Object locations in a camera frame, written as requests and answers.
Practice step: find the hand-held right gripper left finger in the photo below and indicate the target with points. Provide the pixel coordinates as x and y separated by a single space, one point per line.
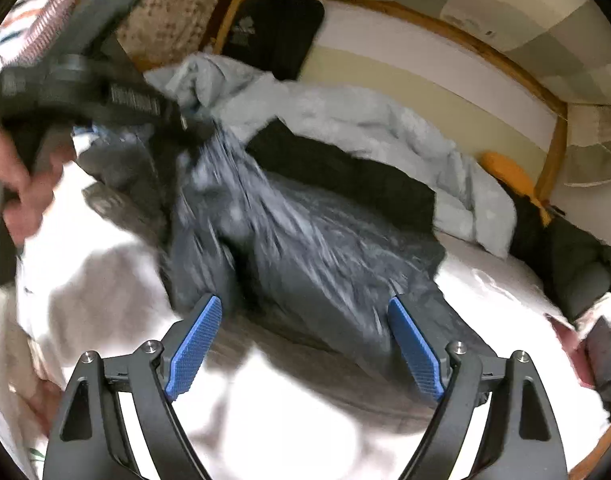
195 350

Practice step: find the wooden bed frame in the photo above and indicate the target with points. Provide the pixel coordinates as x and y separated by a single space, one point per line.
558 150

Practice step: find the pink white cloth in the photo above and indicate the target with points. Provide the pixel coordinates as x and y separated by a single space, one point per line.
565 335

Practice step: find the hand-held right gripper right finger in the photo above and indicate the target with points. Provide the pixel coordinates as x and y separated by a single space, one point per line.
415 350

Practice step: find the beige sheer curtain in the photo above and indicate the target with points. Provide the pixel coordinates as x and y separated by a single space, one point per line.
595 135

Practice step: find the grey cloth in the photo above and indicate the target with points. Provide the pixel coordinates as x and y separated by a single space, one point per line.
610 360

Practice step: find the dark grey puffer jacket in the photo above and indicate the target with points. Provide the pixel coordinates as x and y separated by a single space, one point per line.
295 250

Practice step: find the orange pillow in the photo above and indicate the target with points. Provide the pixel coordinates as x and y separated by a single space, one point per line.
505 170

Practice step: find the black garment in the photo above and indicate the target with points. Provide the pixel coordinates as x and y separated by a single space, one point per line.
365 180

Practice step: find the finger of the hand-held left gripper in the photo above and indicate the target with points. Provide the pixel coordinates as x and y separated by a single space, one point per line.
185 122

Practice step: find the dark padded coat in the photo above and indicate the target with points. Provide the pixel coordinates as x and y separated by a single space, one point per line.
575 260

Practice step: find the person's left hand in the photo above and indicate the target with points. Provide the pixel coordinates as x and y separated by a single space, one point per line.
20 185

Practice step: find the black hanging garment bag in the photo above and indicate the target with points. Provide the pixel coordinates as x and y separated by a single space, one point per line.
275 35

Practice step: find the person's white floral clothing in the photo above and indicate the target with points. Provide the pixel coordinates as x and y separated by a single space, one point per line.
5 335

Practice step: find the light blue floral duvet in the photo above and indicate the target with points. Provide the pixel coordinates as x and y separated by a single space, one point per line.
360 135

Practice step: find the thin white rod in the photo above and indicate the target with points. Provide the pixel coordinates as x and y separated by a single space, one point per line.
600 180

